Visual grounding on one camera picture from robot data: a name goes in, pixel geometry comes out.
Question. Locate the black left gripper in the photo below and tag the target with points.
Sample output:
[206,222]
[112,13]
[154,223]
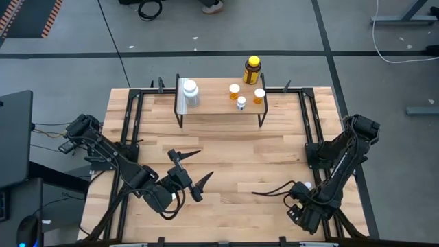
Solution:
[180,178]

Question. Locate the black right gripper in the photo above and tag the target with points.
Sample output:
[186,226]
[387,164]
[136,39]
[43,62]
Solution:
[310,216]

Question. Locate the small white Excedrin bottle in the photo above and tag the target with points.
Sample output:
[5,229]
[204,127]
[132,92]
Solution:
[241,102]

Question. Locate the large white purple-label bottle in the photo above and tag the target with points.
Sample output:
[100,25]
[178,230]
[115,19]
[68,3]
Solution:
[190,86]

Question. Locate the amber bottle with yellow cap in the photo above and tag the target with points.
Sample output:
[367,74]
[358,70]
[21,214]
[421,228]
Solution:
[251,73]

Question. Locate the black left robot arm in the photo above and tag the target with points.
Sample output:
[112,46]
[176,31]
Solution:
[113,158]

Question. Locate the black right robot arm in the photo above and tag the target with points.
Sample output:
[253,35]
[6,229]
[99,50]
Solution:
[343,161]

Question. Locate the wooden shelf with black legs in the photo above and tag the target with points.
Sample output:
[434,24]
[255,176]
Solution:
[212,103]

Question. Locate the white tape strip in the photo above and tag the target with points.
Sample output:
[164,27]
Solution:
[180,103]

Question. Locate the black power brick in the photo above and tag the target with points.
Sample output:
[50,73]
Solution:
[65,147]

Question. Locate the person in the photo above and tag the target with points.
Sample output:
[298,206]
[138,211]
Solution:
[212,7]

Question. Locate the grey floor bar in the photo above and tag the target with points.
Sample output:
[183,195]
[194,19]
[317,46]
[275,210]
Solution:
[422,110]

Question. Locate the black computer mouse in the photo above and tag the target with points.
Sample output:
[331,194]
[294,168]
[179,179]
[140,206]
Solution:
[29,231]

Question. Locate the dark grey desk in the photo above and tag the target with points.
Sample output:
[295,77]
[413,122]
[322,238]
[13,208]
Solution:
[13,233]

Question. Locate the grey table base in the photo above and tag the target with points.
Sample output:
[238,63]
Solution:
[404,20]

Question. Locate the black mat with orange stripes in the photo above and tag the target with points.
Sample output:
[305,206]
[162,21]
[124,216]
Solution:
[27,17]

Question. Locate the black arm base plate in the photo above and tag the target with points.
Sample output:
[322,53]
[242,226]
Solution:
[99,165]
[310,161]

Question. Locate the black aluminium table frame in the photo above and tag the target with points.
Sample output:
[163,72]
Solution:
[147,91]

